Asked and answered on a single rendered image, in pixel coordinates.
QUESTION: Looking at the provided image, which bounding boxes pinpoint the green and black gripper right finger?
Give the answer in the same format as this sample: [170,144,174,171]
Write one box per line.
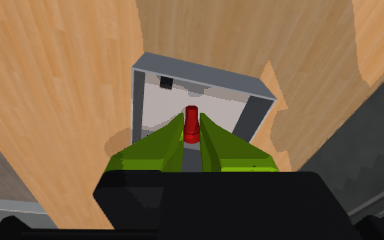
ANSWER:
[199,113,279,172]

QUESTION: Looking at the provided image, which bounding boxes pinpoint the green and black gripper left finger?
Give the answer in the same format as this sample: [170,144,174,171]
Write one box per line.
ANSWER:
[103,113,184,173]

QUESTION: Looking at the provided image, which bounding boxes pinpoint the grey open metal box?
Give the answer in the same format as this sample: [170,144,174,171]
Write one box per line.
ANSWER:
[130,52,277,172]

